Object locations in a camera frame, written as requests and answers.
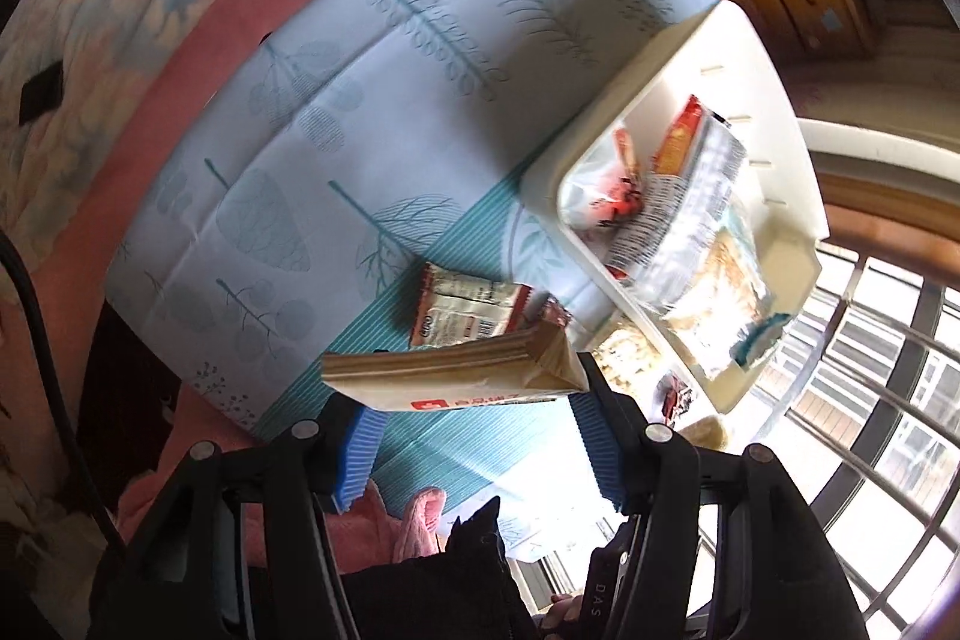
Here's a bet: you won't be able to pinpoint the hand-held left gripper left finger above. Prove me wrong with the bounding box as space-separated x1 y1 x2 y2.
90 396 387 640

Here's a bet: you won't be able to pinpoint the beige cracker packet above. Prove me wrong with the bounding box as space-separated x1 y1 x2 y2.
321 317 587 412

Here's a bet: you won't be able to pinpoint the pink fleece pants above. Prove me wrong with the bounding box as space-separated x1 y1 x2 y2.
120 445 451 566

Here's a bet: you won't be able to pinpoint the red white chips bag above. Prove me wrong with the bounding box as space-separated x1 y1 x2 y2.
559 126 653 236

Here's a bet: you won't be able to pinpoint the black cable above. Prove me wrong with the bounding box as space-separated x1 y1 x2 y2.
0 231 128 551

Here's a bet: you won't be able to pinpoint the black jacket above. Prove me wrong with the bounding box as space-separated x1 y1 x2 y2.
337 496 541 640

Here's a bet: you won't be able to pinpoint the red edged nut packet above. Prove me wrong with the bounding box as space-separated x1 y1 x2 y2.
409 261 533 345

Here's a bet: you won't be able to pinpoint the puffed rice cake packet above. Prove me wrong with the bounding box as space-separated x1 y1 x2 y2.
589 325 665 397

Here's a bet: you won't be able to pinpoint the blue white foil packet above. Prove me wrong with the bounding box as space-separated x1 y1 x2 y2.
615 119 751 296

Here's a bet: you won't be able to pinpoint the metal window grille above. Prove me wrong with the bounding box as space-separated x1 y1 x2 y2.
525 235 960 640

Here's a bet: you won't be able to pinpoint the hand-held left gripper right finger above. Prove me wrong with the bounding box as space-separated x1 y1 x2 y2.
570 349 871 640

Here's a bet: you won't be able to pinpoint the floral pink blanket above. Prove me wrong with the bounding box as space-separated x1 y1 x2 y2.
0 0 410 536

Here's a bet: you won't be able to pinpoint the clear biscuit packet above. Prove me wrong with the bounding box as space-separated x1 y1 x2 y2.
679 415 728 450

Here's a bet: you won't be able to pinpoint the tree print tablecloth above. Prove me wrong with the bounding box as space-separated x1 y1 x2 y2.
101 0 721 558

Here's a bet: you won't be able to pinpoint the clear square cracker packet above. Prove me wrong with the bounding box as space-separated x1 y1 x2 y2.
660 227 773 378

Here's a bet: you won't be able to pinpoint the white plastic bin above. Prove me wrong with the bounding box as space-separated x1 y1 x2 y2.
521 0 832 416

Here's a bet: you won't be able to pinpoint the small red snack packet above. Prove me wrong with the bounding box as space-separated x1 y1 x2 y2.
654 374 695 427

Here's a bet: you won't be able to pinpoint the person's right hand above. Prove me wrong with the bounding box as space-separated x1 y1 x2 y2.
536 595 593 640

